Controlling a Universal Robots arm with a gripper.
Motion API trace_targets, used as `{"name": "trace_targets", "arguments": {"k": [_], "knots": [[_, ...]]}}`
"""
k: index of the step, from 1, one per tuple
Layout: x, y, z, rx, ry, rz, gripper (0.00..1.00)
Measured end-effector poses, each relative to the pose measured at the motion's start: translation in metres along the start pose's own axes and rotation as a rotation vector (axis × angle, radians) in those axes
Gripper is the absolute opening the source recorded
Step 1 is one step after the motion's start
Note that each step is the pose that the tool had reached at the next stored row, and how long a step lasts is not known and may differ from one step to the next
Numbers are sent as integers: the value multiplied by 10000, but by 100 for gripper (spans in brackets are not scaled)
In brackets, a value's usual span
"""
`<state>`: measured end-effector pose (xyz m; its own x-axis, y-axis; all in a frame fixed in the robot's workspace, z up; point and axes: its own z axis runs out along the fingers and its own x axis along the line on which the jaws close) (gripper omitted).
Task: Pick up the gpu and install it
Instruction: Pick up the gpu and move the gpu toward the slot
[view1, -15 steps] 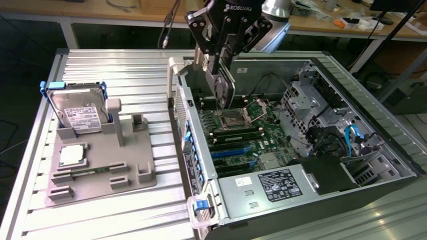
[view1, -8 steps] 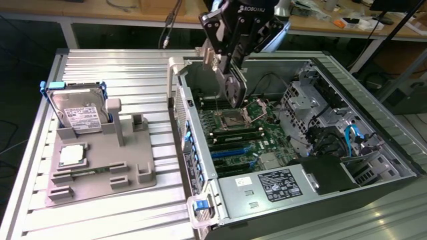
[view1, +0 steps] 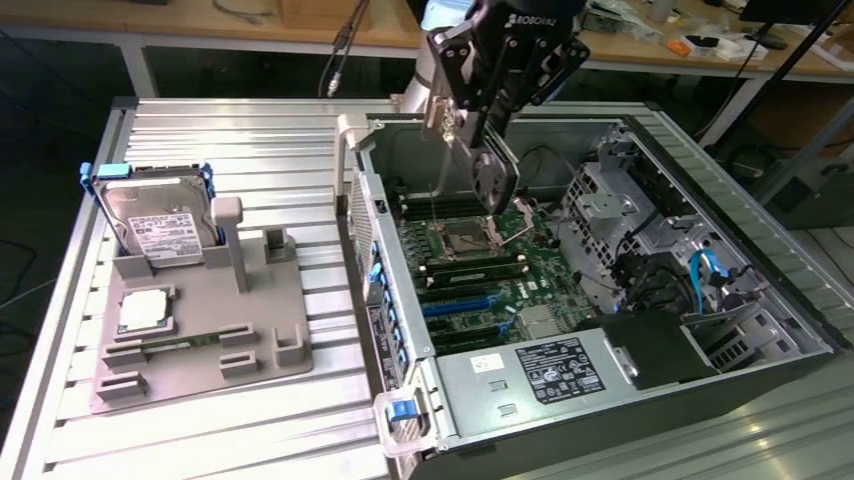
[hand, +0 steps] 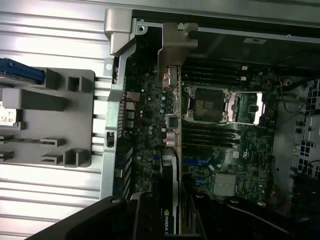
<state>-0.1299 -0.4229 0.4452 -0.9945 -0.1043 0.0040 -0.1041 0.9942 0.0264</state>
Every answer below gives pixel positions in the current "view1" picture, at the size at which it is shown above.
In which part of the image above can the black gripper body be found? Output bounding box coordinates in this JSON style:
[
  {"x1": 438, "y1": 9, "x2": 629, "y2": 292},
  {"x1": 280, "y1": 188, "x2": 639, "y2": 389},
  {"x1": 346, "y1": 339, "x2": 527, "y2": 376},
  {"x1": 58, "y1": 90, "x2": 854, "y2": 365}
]
[{"x1": 465, "y1": 0, "x2": 589, "y2": 57}]

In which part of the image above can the black graphics card metal bracket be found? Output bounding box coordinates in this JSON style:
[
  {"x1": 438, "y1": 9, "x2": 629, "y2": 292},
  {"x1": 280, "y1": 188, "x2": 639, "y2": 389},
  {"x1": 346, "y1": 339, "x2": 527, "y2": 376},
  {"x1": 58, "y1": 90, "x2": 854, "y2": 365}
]
[{"x1": 421, "y1": 94, "x2": 525, "y2": 218}]

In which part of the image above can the orange white small box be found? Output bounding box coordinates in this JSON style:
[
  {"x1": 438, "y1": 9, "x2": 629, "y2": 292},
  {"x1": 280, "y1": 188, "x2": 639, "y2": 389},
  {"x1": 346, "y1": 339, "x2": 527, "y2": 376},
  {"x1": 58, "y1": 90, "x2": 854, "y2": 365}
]
[{"x1": 662, "y1": 33, "x2": 750, "y2": 62}]

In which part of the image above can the black RAM slot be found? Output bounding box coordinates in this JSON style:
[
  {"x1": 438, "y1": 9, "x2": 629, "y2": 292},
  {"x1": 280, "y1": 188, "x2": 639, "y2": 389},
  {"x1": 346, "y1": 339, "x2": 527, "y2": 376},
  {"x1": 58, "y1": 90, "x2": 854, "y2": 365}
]
[{"x1": 398, "y1": 192, "x2": 493, "y2": 222}]

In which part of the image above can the metal socket cover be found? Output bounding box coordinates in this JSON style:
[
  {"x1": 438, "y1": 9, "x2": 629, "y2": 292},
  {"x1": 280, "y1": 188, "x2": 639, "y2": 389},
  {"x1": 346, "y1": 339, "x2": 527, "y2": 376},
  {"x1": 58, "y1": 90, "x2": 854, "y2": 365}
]
[{"x1": 490, "y1": 196, "x2": 541, "y2": 247}]

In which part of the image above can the metal disk bay cage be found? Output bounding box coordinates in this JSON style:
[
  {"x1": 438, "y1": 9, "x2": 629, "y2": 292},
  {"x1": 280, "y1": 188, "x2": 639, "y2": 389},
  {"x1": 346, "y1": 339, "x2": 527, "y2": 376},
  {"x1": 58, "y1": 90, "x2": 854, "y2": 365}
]
[{"x1": 558, "y1": 158, "x2": 673, "y2": 284}]

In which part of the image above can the CPU socket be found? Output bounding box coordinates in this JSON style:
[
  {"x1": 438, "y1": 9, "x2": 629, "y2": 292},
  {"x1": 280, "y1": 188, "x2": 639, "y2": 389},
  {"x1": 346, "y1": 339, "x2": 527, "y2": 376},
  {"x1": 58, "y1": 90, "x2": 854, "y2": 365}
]
[{"x1": 439, "y1": 218, "x2": 501, "y2": 257}]

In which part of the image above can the black slanted pole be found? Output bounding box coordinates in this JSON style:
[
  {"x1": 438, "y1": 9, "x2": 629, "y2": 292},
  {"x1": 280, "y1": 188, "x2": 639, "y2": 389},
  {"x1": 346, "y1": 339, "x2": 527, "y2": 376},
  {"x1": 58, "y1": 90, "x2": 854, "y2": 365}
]
[{"x1": 695, "y1": 0, "x2": 848, "y2": 147}]

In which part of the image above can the black monitor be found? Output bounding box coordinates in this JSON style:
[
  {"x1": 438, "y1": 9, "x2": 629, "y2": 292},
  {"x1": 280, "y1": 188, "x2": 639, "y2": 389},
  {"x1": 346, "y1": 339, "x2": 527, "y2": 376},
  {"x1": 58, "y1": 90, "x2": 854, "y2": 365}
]
[{"x1": 737, "y1": 0, "x2": 854, "y2": 50}]

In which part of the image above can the black installed RAM stick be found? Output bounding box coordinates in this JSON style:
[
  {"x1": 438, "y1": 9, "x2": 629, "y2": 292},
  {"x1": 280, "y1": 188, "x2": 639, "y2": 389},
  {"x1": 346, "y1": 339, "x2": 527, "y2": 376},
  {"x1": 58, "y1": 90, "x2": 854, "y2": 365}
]
[{"x1": 419, "y1": 254, "x2": 530, "y2": 290}]

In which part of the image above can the wooden desk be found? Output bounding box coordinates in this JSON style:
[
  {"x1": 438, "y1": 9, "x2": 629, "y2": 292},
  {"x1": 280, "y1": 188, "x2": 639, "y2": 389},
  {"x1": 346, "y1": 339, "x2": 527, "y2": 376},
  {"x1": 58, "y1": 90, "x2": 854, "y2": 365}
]
[{"x1": 0, "y1": 0, "x2": 854, "y2": 85}]

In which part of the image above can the blue expansion slot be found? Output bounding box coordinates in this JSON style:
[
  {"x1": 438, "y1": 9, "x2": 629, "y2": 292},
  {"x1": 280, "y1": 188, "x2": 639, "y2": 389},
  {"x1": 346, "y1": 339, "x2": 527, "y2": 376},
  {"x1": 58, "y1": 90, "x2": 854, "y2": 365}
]
[{"x1": 422, "y1": 294, "x2": 501, "y2": 317}]

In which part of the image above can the silver chipset heatsink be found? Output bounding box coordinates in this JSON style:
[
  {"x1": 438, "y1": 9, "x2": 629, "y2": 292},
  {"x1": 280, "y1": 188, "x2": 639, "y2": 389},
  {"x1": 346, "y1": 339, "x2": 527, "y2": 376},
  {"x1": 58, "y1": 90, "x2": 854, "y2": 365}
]
[{"x1": 518, "y1": 304, "x2": 567, "y2": 340}]

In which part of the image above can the hard disk blue carrier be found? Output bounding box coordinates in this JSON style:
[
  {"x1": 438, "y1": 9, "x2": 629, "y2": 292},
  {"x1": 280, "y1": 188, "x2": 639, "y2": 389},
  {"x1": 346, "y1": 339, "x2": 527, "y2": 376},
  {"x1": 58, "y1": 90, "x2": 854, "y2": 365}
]
[{"x1": 78, "y1": 159, "x2": 223, "y2": 275}]

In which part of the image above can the black plastic shroud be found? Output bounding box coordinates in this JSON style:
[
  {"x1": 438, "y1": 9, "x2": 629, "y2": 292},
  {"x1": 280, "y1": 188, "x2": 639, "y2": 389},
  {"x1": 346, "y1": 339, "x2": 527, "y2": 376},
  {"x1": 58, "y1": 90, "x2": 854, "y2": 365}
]
[{"x1": 598, "y1": 310, "x2": 723, "y2": 392}]

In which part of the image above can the grey parts rack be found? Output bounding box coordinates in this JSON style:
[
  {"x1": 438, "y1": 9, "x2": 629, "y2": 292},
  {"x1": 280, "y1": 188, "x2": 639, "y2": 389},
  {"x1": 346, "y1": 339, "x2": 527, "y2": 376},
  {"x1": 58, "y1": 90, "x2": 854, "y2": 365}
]
[{"x1": 88, "y1": 196, "x2": 316, "y2": 416}]

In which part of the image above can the grey power supply unit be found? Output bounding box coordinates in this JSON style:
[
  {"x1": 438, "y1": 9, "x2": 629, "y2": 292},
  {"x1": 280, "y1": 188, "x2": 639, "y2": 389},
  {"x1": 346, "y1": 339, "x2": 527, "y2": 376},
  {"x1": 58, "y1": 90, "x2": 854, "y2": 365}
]
[{"x1": 433, "y1": 328, "x2": 643, "y2": 437}]

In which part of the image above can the silver CPU chip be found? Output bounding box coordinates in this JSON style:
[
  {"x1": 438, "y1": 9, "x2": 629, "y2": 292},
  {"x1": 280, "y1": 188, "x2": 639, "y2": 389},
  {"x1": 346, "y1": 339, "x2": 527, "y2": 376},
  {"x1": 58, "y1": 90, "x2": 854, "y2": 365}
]
[{"x1": 116, "y1": 288, "x2": 171, "y2": 335}]

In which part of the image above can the blue case latch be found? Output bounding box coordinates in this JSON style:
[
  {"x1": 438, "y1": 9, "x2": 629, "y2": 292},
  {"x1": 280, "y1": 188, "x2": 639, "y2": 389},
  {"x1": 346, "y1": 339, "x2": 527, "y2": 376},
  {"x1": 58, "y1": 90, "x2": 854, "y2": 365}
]
[{"x1": 387, "y1": 398, "x2": 418, "y2": 426}]

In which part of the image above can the green RAM stick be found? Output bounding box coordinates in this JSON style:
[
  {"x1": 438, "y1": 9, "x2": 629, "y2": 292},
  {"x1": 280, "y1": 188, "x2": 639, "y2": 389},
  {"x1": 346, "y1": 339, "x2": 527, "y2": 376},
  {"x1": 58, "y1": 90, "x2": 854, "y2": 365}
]
[{"x1": 142, "y1": 334, "x2": 227, "y2": 352}]

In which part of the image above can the black open PC case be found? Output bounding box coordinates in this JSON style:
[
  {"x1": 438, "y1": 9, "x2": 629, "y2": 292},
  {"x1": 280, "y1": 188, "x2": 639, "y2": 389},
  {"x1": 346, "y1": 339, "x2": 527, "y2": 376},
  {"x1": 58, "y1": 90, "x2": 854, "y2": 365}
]
[{"x1": 332, "y1": 112, "x2": 844, "y2": 480}]

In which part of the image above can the black internal wire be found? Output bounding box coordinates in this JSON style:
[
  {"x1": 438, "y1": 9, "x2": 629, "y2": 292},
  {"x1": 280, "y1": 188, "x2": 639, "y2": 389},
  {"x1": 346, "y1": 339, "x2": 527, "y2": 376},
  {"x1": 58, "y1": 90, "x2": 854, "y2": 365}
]
[{"x1": 517, "y1": 143, "x2": 583, "y2": 202}]

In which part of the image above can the black hanging cable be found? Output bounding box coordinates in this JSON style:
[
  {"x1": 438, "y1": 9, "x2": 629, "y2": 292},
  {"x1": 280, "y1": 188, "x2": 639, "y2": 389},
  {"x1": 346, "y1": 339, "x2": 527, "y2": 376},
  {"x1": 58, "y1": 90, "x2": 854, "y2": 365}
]
[{"x1": 318, "y1": 0, "x2": 373, "y2": 100}]

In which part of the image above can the blue data wire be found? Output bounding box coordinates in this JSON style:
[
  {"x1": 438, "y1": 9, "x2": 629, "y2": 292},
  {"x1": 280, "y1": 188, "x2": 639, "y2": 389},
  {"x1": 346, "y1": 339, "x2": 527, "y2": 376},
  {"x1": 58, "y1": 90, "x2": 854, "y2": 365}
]
[{"x1": 685, "y1": 246, "x2": 730, "y2": 315}]

